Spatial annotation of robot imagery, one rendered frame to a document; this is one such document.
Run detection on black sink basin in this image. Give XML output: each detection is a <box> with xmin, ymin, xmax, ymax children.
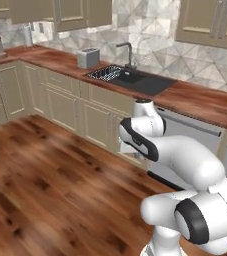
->
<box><xmin>84</xmin><ymin>64</ymin><xmax>178</xmax><ymax>97</ymax></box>

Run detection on grey toaster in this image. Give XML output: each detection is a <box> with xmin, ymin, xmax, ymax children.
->
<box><xmin>76</xmin><ymin>47</ymin><xmax>101</xmax><ymax>70</ymax></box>

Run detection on beige base cupboards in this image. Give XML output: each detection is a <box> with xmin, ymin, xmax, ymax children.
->
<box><xmin>0</xmin><ymin>60</ymin><xmax>136</xmax><ymax>157</ymax></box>

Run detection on silver dishwasher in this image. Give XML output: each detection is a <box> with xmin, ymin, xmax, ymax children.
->
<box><xmin>147</xmin><ymin>105</ymin><xmax>225</xmax><ymax>192</ymax></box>

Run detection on beige wall cupboards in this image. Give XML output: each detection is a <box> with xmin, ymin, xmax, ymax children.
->
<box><xmin>0</xmin><ymin>0</ymin><xmax>113</xmax><ymax>33</ymax></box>
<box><xmin>174</xmin><ymin>0</ymin><xmax>227</xmax><ymax>52</ymax></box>

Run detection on dark grey tap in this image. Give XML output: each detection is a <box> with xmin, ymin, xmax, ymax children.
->
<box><xmin>115</xmin><ymin>41</ymin><xmax>138</xmax><ymax>70</ymax></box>

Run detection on white paper towel roll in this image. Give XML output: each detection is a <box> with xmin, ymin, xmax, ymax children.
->
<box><xmin>22</xmin><ymin>25</ymin><xmax>34</xmax><ymax>48</ymax></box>

